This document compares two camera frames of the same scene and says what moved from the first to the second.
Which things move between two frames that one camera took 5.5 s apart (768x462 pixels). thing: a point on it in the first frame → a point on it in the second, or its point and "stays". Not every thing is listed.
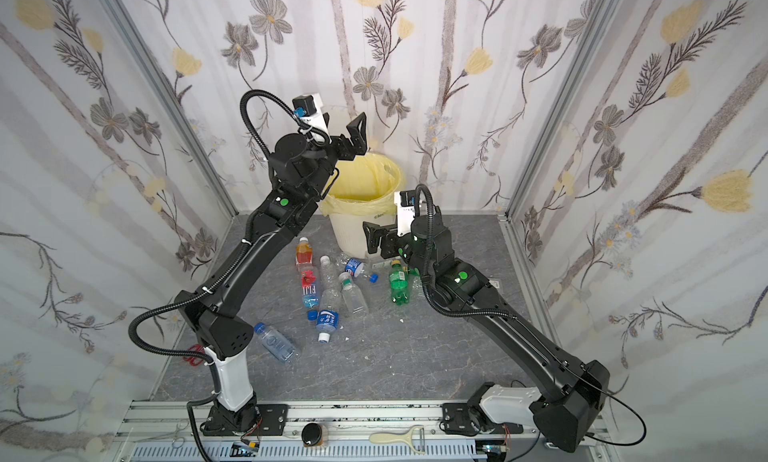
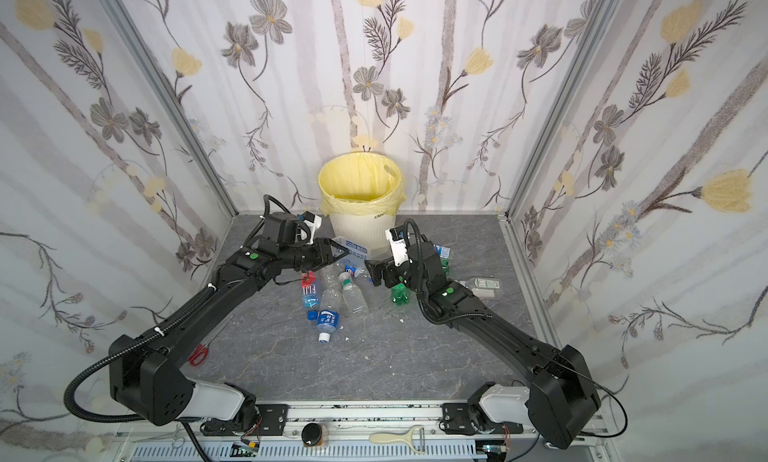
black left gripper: [341, 144] → [315, 253]
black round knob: [311, 434] stays
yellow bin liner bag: [366, 185] stays
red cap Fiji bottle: [309, 282] stays
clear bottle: [275, 342] → [357, 253]
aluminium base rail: [172, 431] stays
